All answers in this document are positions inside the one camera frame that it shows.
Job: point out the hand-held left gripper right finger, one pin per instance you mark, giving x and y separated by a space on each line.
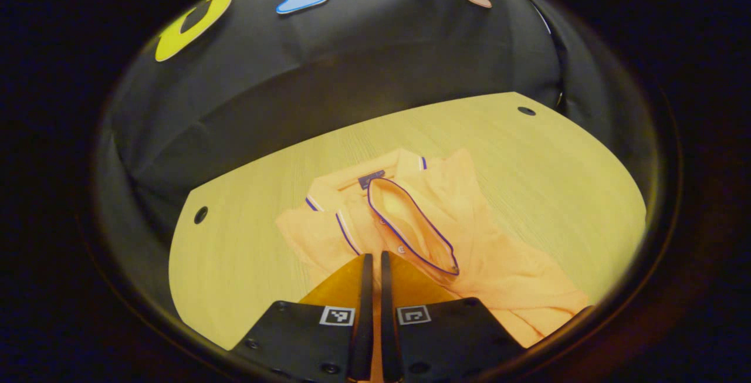
388 324

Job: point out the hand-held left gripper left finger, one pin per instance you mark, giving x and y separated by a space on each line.
362 324

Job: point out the orange polo T-shirt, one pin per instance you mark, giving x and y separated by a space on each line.
499 265

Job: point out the black backdrop cloth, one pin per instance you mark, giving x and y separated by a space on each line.
352 72

